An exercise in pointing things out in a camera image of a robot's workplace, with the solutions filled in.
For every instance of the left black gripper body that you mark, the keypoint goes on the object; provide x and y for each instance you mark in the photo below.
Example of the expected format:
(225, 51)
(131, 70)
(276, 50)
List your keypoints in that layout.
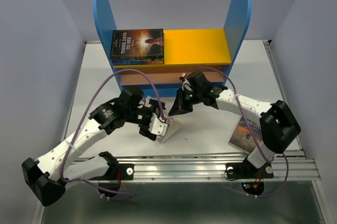
(141, 116)

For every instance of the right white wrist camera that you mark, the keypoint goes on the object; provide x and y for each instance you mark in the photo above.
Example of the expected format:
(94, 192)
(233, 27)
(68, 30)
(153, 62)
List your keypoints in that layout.
(185, 83)

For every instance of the brown Edward Tulane book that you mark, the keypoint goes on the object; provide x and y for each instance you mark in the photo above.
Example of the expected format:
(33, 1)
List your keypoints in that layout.
(147, 59)

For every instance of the Three Days to See book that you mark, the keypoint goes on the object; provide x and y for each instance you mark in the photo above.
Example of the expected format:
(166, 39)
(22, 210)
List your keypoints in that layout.
(130, 44)

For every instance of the Little Women book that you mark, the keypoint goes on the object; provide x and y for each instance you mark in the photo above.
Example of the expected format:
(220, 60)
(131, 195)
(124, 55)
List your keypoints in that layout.
(173, 126)

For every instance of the aluminium mounting rail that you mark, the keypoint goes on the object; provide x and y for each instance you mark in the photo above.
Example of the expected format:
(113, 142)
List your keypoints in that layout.
(213, 168)

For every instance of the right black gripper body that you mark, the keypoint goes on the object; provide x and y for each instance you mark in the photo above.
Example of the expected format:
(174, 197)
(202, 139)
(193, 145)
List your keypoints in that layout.
(194, 96)

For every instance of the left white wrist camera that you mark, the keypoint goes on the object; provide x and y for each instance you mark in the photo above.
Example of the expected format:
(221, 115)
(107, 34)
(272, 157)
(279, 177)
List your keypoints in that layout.
(158, 126)

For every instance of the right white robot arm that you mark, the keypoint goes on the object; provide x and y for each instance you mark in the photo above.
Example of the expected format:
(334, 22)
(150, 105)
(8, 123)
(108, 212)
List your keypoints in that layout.
(276, 120)

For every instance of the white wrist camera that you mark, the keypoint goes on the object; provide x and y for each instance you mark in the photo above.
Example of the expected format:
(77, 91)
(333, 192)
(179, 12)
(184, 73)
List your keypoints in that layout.
(158, 126)
(185, 83)

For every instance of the Tale of Two Cities book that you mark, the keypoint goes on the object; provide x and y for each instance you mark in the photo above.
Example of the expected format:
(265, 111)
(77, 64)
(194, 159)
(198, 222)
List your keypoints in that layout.
(242, 139)

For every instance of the blue yellow wooden bookshelf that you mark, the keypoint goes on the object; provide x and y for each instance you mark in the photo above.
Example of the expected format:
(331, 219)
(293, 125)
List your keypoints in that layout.
(214, 50)

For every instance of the Animal Farm book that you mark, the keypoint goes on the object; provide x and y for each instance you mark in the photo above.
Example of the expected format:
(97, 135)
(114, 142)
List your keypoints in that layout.
(138, 61)

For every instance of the Jane Eyre book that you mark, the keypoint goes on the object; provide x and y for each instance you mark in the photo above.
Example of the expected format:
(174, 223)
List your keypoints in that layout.
(137, 65)

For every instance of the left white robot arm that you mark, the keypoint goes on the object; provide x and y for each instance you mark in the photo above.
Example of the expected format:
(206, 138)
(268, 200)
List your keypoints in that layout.
(50, 175)

